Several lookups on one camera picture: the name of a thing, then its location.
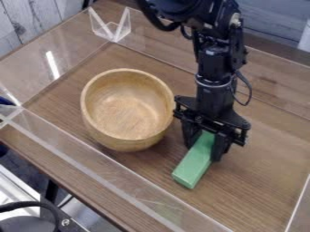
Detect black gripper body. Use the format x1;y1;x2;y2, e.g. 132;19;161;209
173;75;251;146

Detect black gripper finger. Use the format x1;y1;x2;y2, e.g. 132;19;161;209
211;131;232;162
181;120;200;149

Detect green rectangular block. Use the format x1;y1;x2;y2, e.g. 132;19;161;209
172;131;213;189

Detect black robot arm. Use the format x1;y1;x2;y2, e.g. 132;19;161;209
136;0;251;161

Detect brown wooden bowl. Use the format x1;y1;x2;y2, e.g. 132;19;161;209
80;68;175;152

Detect clear acrylic tray walls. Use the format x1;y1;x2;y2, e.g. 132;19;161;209
0;2;310;232

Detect blue object at edge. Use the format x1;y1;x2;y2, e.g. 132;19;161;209
0;96;16;106

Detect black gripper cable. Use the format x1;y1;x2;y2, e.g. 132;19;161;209
229;70;253;107

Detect clear acrylic corner bracket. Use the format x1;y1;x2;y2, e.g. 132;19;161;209
88;7;131;43

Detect black metal table frame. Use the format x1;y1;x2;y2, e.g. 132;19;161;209
40;180;89;232

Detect black cable loop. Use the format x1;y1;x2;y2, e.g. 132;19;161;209
0;200;60;232

